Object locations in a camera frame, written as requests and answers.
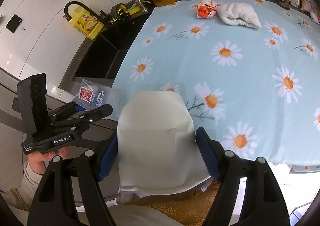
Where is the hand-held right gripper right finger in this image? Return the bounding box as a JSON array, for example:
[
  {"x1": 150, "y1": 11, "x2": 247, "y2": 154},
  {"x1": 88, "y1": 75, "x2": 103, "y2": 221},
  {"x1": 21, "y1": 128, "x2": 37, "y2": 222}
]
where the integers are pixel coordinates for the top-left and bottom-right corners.
[{"x1": 195, "y1": 127, "x2": 292, "y2": 226}]

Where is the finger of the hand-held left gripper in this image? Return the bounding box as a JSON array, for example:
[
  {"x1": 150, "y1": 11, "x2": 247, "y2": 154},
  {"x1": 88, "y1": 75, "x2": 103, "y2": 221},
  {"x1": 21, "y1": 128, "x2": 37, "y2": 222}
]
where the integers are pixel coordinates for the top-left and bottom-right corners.
[
  {"x1": 48, "y1": 104, "x2": 86, "y2": 121},
  {"x1": 51, "y1": 103, "x2": 114, "y2": 132}
]

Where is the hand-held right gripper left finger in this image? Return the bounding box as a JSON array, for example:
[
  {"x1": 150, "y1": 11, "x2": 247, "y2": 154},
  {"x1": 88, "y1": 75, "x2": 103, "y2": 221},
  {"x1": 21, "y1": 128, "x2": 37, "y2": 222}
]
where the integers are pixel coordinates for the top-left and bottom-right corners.
[{"x1": 27, "y1": 130, "x2": 120, "y2": 226}]

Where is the clear plastic packet red label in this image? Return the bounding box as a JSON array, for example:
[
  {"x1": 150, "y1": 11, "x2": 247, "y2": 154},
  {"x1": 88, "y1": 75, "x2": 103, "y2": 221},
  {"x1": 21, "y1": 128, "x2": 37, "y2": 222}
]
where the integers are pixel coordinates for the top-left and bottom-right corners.
[{"x1": 72, "y1": 78, "x2": 119, "y2": 119}]

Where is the cream paper bag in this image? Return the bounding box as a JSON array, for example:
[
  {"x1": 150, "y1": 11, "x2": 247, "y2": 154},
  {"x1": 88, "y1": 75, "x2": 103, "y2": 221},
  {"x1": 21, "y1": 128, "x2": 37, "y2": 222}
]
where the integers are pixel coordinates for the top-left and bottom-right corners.
[{"x1": 117, "y1": 90, "x2": 212, "y2": 195}]

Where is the person's left forearm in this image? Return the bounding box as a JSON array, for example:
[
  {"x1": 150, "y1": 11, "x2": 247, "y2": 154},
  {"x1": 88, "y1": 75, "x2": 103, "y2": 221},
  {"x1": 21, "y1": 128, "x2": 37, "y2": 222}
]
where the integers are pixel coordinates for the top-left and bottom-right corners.
[{"x1": 5, "y1": 161, "x2": 44, "y2": 213}]

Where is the person's left hand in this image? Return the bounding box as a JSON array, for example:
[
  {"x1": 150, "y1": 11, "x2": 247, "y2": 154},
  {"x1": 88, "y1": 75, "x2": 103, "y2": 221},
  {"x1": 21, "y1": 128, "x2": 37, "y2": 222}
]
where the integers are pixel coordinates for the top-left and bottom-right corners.
[{"x1": 28, "y1": 146, "x2": 70, "y2": 176}]

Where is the black kitchen sink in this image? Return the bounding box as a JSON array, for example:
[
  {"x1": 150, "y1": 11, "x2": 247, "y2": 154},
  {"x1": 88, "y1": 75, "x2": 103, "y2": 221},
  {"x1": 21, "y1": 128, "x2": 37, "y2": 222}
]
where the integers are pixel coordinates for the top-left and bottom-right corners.
[{"x1": 72, "y1": 3, "x2": 153, "y2": 80}]

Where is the orange doormat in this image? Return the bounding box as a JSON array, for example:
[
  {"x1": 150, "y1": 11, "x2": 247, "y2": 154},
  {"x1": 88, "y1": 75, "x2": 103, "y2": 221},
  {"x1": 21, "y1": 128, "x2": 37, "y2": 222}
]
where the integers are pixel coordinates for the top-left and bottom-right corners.
[{"x1": 122, "y1": 182, "x2": 222, "y2": 226}]

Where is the person's beige trouser leg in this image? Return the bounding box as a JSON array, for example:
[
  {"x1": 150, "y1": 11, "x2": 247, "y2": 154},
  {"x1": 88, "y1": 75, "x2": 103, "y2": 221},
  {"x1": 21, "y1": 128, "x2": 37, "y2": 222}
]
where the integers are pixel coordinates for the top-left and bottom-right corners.
[{"x1": 107, "y1": 203, "x2": 190, "y2": 226}]

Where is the daisy print blue tablecloth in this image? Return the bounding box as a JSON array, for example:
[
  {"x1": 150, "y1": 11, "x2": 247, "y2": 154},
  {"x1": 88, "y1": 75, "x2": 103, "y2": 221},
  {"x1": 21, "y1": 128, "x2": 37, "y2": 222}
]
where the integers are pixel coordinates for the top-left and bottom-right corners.
[{"x1": 111, "y1": 0, "x2": 320, "y2": 166}]

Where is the yellow plastic jug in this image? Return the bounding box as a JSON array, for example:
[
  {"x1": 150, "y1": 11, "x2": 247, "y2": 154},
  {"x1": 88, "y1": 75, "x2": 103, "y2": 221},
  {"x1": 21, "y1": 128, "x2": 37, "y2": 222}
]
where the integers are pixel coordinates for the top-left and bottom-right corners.
[{"x1": 69, "y1": 7, "x2": 104, "y2": 40}]

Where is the black sink caddy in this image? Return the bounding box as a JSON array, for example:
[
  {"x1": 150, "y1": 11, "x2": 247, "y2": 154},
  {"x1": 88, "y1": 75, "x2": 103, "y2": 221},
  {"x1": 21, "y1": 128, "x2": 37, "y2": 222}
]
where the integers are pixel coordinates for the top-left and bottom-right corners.
[{"x1": 111, "y1": 3, "x2": 143, "y2": 22}]

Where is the black faucet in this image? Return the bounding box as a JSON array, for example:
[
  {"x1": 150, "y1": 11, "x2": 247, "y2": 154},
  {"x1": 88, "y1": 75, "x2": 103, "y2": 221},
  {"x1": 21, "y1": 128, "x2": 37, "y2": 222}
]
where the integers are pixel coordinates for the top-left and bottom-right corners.
[{"x1": 64, "y1": 1, "x2": 110, "y2": 27}]

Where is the white folded towel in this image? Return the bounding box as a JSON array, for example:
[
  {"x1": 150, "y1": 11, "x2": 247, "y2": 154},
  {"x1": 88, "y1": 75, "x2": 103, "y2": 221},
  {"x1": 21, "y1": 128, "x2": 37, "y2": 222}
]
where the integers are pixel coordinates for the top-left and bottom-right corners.
[{"x1": 217, "y1": 3, "x2": 262, "y2": 29}]

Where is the orange crumpled wrapper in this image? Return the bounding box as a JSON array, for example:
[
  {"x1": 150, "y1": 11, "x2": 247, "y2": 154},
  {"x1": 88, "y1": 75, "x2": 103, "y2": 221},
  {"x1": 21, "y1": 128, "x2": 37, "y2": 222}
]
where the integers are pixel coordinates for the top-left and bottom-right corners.
[{"x1": 196, "y1": 0, "x2": 220, "y2": 19}]

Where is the black wall socket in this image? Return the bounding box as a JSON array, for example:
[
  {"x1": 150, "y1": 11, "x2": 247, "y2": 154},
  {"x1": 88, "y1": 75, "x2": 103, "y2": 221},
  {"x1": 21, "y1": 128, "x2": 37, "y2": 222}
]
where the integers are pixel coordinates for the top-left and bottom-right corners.
[{"x1": 5, "y1": 14, "x2": 23, "y2": 33}]

